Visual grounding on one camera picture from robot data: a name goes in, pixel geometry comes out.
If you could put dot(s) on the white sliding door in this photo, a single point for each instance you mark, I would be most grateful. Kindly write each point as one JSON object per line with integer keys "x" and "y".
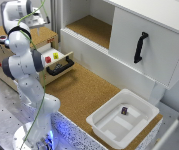
{"x": 162, "y": 56}

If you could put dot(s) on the wooden drawer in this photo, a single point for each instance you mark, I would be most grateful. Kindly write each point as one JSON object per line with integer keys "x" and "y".
{"x": 57, "y": 63}

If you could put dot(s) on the purple block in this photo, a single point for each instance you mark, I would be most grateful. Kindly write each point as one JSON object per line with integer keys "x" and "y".
{"x": 124, "y": 110}

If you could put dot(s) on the red button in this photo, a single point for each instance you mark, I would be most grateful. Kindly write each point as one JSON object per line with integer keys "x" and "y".
{"x": 2, "y": 38}

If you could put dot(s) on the white cabinet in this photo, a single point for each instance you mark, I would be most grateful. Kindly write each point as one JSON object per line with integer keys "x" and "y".
{"x": 89, "y": 56}

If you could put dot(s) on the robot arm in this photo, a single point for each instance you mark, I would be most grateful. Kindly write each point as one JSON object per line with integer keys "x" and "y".
{"x": 24, "y": 66}

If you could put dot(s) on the yellow block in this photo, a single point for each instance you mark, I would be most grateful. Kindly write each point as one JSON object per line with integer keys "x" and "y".
{"x": 55, "y": 55}

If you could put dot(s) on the blue button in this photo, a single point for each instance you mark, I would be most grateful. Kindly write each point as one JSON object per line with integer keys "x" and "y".
{"x": 7, "y": 42}

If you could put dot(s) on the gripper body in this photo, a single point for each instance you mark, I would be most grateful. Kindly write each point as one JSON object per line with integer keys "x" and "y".
{"x": 39, "y": 18}

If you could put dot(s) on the white plastic box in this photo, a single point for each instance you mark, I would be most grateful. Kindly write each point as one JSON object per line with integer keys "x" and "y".
{"x": 122, "y": 128}

